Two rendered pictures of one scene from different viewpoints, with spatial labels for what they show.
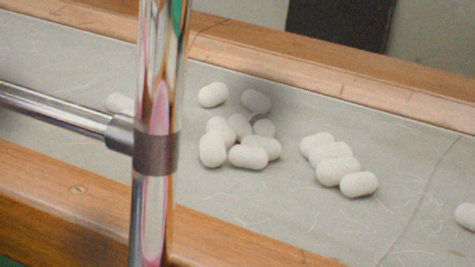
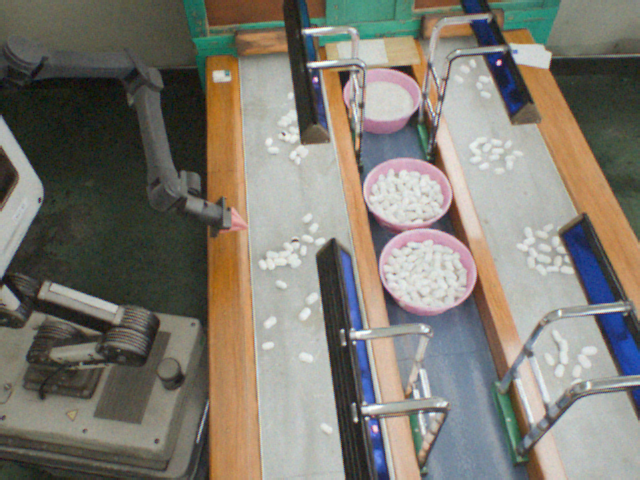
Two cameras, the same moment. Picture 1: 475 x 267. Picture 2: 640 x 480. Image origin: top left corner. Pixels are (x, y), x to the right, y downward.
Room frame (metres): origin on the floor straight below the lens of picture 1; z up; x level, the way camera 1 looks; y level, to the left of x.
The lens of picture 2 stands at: (1.09, 1.30, 2.17)
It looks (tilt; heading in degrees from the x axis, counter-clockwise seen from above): 55 degrees down; 243
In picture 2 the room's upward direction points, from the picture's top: 2 degrees counter-clockwise
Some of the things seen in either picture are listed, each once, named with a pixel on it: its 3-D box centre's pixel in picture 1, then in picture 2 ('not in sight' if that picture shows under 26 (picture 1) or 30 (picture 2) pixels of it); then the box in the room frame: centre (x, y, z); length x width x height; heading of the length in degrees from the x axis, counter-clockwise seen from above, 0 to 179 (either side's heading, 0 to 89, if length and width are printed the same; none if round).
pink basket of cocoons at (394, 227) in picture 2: not in sight; (405, 200); (0.29, 0.40, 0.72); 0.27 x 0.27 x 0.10
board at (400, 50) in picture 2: not in sight; (372, 53); (0.04, -0.21, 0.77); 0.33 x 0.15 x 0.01; 157
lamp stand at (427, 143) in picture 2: not in sight; (458, 93); (0.01, 0.23, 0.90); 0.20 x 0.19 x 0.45; 67
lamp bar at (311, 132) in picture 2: not in sight; (303, 58); (0.45, 0.04, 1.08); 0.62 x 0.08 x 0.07; 67
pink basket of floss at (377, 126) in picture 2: not in sight; (381, 104); (0.12, -0.01, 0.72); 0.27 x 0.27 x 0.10
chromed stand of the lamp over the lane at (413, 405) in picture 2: not in sight; (387, 407); (0.75, 0.97, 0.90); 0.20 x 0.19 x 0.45; 67
